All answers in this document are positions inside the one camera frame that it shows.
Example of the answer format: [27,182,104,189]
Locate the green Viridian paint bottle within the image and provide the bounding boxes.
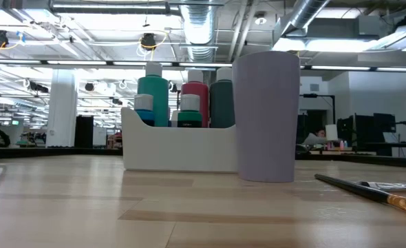
[177,94,203,129]

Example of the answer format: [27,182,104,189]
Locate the dark grey paint bottle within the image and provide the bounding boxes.
[209,67,236,130]

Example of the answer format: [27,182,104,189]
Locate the white plastic bin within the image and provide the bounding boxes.
[120,107,239,174]

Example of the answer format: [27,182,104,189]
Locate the teal paint bottle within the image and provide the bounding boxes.
[136,61,170,127]

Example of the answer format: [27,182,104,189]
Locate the lilac plastic cup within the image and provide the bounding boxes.
[231,50,301,183]

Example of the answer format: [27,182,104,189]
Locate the black brush wide silver ferrule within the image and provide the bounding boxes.
[356,180,406,194]

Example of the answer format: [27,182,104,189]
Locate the black cabinet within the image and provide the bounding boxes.
[74,115,95,149]

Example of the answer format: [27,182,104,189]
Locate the black metal rack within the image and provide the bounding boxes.
[300,92,336,125]

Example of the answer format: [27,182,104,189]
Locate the white lamp shade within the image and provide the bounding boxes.
[325,123,339,142]

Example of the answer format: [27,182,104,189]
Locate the white building column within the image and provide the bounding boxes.
[45,68,78,149]

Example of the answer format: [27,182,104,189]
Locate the dark desk monitors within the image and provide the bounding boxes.
[336,112,397,156]

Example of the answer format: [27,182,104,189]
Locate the silver spiral ceiling duct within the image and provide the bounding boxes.
[180,3,222,63]
[287,0,330,30]

